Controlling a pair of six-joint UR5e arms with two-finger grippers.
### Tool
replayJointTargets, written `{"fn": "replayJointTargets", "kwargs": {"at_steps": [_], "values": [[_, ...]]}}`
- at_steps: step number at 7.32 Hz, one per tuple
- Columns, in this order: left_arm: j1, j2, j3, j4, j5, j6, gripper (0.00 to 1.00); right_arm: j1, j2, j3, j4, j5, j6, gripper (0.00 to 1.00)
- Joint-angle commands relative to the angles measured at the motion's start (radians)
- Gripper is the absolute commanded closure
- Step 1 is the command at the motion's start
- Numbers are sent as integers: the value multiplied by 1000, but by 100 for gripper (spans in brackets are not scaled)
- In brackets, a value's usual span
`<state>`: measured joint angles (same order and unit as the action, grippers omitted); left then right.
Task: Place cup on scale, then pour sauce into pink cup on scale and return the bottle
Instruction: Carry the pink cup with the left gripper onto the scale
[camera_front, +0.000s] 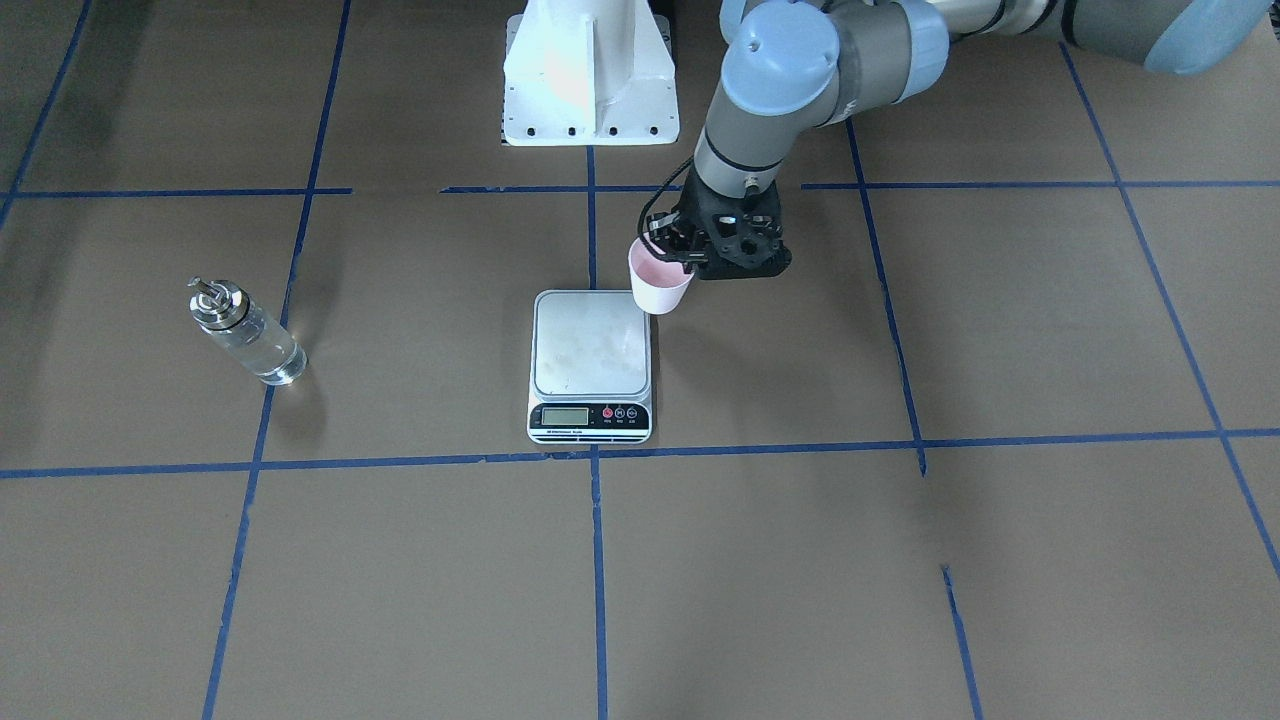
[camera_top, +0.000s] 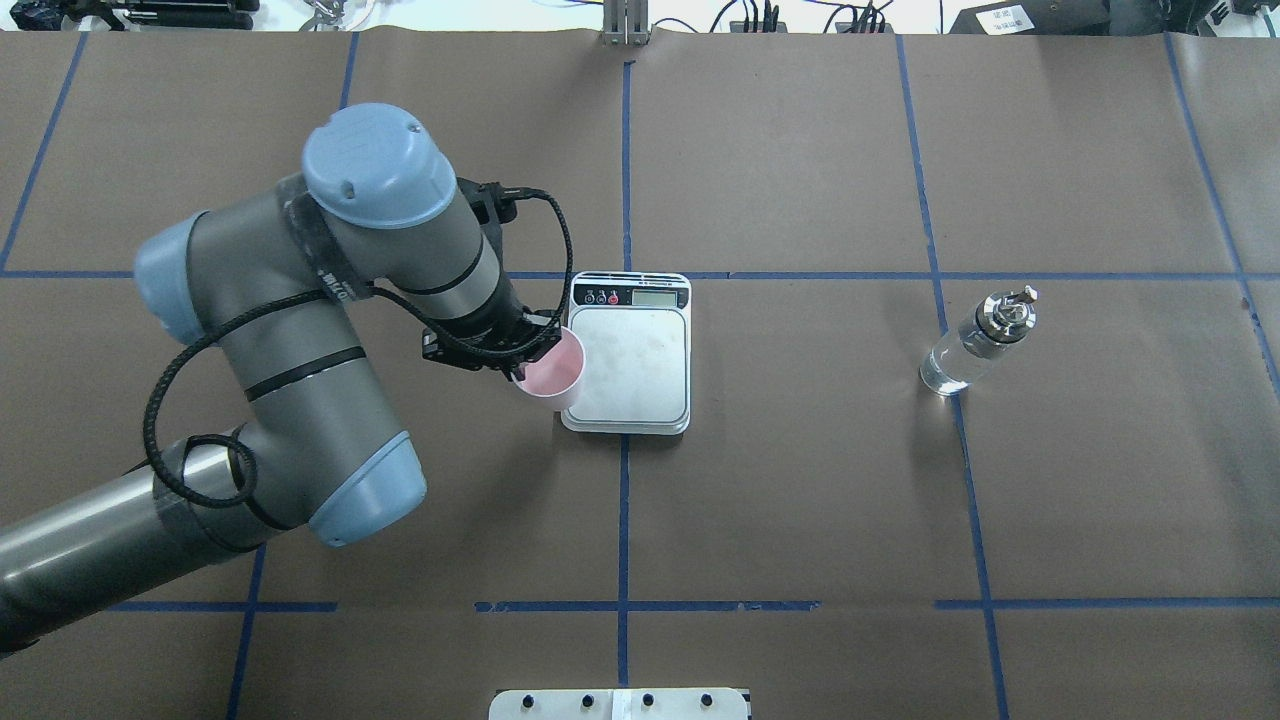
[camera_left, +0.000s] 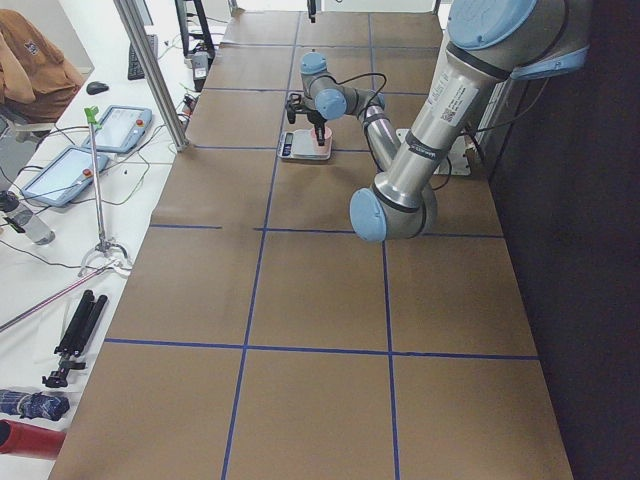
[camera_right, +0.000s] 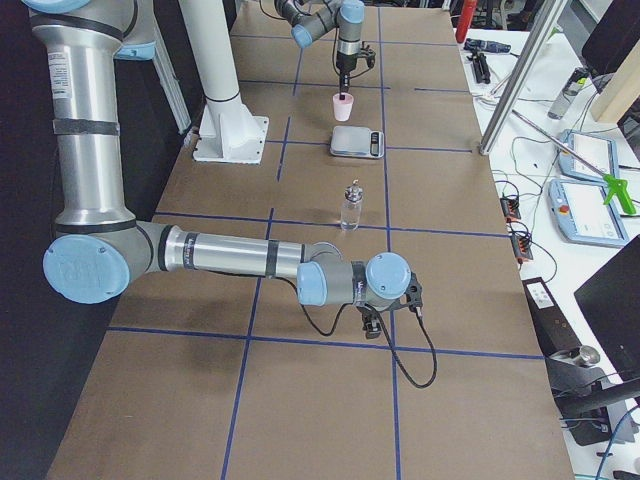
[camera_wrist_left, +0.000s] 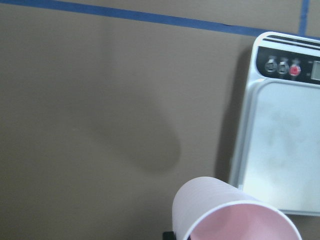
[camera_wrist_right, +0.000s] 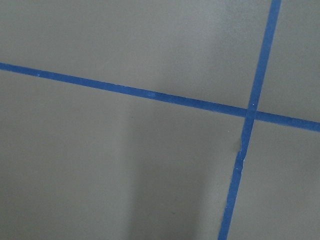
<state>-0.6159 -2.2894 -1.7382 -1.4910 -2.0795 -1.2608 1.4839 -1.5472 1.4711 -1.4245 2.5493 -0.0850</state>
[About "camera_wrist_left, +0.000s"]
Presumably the pink paper cup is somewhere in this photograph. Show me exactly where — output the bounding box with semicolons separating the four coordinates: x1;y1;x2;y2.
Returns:
172;176;302;240

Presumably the white digital kitchen scale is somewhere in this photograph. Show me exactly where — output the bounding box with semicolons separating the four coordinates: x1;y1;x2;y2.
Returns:
228;31;320;216

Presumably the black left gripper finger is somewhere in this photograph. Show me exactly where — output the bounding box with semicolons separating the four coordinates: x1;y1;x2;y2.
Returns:
162;231;176;240

